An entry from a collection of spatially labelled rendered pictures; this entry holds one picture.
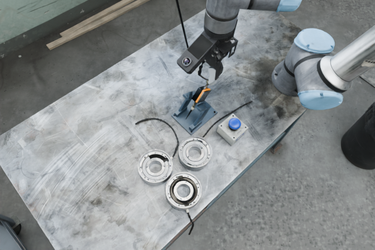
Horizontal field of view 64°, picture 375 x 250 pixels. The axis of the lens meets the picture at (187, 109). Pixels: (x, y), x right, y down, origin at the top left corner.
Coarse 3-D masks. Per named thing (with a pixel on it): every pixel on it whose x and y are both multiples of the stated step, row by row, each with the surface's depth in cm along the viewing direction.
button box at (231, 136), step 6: (228, 120) 98; (240, 120) 98; (222, 126) 96; (228, 126) 97; (246, 126) 97; (222, 132) 97; (228, 132) 95; (234, 132) 96; (240, 132) 96; (228, 138) 96; (234, 138) 94
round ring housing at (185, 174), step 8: (176, 176) 89; (184, 176) 89; (192, 176) 89; (168, 184) 88; (176, 184) 88; (184, 184) 88; (200, 184) 87; (168, 192) 87; (176, 192) 87; (192, 192) 87; (200, 192) 86; (168, 200) 86; (176, 208) 85; (184, 208) 84
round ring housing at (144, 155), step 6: (150, 150) 91; (156, 150) 92; (144, 156) 92; (168, 156) 91; (138, 162) 89; (150, 162) 91; (156, 162) 93; (162, 162) 91; (168, 162) 91; (138, 168) 88; (162, 168) 90; (150, 174) 89; (156, 174) 89; (168, 174) 89; (144, 180) 88; (150, 180) 88; (156, 180) 88; (162, 180) 87
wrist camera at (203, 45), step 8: (200, 40) 73; (208, 40) 72; (216, 40) 72; (192, 48) 73; (200, 48) 73; (208, 48) 72; (184, 56) 73; (192, 56) 73; (200, 56) 72; (184, 64) 73; (192, 64) 73; (192, 72) 74
